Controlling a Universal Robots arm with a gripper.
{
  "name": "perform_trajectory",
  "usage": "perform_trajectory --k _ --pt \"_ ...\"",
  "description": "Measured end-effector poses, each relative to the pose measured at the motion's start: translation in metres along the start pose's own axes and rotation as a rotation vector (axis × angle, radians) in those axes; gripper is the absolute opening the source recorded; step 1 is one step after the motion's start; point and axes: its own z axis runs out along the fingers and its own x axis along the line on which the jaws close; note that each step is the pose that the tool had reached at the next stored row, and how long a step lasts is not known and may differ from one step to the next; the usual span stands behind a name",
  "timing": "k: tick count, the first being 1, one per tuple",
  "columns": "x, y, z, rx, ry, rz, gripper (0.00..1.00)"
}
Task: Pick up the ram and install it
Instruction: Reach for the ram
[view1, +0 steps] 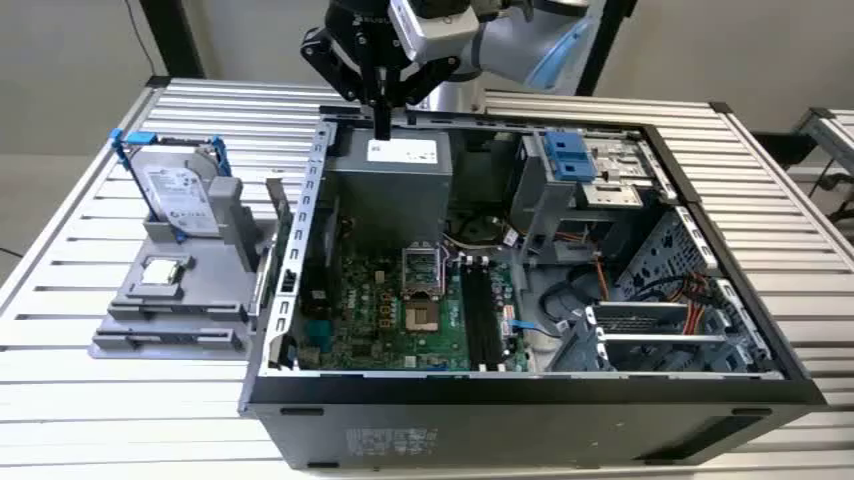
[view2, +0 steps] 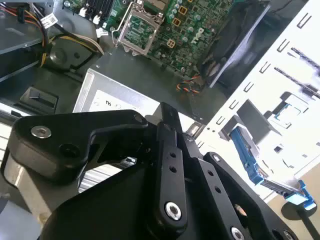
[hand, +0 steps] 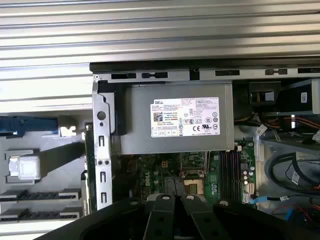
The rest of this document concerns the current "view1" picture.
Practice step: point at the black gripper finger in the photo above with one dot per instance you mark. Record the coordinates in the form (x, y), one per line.
(340, 75)
(420, 82)

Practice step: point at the blue RAM stick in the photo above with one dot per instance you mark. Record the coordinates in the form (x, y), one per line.
(180, 336)

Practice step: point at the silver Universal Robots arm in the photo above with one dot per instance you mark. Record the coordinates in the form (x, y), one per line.
(507, 45)

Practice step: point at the black RAM slot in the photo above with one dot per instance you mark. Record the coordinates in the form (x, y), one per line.
(488, 315)
(496, 315)
(472, 315)
(480, 315)

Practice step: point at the grey power supply unit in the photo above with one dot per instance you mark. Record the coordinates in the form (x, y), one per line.
(387, 200)

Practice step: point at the blue drive latch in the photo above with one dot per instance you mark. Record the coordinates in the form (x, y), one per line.
(567, 150)

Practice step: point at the grey metal drive cage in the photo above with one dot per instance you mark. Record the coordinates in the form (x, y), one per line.
(540, 210)

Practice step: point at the hard disk in blue carrier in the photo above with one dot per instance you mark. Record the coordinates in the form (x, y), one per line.
(176, 195)

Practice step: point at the grey parts rack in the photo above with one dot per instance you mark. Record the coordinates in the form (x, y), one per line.
(213, 280)

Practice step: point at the CPU socket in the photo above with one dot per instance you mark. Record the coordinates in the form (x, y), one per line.
(423, 316)

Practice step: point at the silver CPU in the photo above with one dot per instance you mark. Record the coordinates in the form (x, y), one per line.
(161, 271)

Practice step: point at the green motherboard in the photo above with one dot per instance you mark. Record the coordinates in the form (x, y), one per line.
(360, 320)

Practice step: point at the neighbouring slatted metal table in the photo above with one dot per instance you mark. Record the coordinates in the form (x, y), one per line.
(830, 125)

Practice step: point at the grey metal disk bay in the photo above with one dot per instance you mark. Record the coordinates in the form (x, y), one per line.
(656, 339)

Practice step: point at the black open PC case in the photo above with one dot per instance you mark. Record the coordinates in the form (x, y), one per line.
(467, 430)

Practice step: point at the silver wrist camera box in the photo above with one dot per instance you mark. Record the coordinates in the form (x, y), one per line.
(433, 30)

